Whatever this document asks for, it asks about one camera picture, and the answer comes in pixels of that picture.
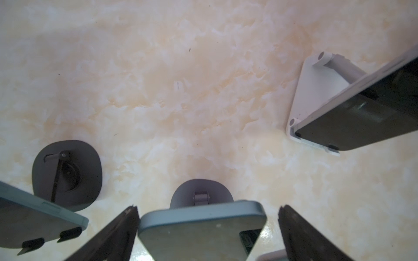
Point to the far right black phone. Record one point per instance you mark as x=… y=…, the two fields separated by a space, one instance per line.
x=378 y=106

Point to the black phone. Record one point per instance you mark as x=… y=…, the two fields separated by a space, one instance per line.
x=28 y=222
x=213 y=232
x=378 y=106

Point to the white triangular phone stand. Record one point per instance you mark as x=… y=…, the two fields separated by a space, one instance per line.
x=321 y=78

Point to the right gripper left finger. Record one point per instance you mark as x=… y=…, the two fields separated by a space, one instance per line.
x=114 y=242

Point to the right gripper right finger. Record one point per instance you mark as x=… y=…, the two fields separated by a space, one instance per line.
x=303 y=242

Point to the centre back grey stand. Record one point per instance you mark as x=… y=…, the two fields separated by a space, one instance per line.
x=198 y=192

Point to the far left grey stand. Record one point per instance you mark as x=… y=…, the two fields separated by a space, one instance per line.
x=68 y=173

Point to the grey stand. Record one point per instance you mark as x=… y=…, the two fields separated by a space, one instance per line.
x=198 y=192
x=68 y=173

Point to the centre back black phone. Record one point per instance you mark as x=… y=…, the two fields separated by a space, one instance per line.
x=213 y=232

